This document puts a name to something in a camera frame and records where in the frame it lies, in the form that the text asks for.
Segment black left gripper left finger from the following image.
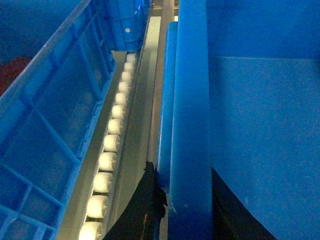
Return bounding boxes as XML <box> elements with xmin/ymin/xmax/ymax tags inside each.
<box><xmin>104</xmin><ymin>161</ymin><xmax>168</xmax><ymax>240</ymax></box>

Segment blue crate far behind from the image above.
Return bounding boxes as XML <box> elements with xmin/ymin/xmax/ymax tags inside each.
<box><xmin>106</xmin><ymin>0</ymin><xmax>150</xmax><ymax>52</ymax></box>

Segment large blue plastic crate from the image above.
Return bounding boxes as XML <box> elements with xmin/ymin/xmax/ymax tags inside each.
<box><xmin>156</xmin><ymin>0</ymin><xmax>320</xmax><ymax>240</ymax></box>

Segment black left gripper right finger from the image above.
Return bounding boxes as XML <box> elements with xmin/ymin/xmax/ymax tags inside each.
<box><xmin>211</xmin><ymin>168</ymin><xmax>275</xmax><ymax>240</ymax></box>

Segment blue crate on shelf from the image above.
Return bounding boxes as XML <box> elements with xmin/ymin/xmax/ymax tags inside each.
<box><xmin>0</xmin><ymin>0</ymin><xmax>116</xmax><ymax>240</ymax></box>

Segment steel roller conveyor shelf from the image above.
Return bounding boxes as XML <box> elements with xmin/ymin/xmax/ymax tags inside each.
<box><xmin>57</xmin><ymin>0</ymin><xmax>179</xmax><ymax>240</ymax></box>

